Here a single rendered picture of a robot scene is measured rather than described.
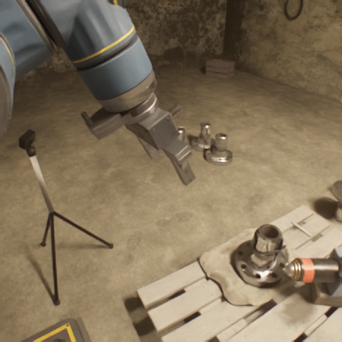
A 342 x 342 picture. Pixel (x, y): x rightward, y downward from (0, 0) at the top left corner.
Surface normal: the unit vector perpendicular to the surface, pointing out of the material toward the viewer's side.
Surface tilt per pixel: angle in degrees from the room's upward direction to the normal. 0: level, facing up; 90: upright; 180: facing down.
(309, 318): 0
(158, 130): 88
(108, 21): 85
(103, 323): 0
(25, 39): 102
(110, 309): 0
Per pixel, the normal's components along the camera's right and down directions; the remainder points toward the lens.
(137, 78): 0.59, 0.40
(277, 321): 0.00, -0.83
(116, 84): 0.10, 0.69
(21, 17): 0.41, 0.37
